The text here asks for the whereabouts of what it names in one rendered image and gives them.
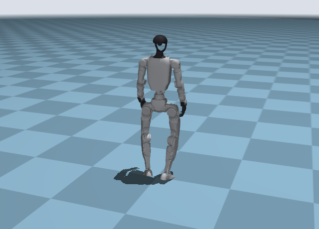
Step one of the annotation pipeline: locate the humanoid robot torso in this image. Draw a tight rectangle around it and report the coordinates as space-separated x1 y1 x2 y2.
147 54 172 113

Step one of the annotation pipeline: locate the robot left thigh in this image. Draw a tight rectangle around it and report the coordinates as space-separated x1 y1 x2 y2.
141 102 153 143

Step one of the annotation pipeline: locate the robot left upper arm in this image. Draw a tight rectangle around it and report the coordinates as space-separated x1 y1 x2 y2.
137 57 148 85

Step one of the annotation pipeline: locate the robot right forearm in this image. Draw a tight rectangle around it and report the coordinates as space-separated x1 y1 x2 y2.
177 81 187 104

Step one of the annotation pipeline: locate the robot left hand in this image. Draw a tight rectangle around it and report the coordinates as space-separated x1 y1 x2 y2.
138 97 146 108

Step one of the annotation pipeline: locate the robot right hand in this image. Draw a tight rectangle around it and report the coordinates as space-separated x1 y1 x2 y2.
179 102 187 117

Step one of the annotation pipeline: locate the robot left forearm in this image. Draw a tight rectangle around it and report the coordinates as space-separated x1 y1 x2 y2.
137 83 144 100

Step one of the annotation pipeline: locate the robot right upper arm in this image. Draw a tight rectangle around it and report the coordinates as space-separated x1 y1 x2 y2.
170 59 182 88

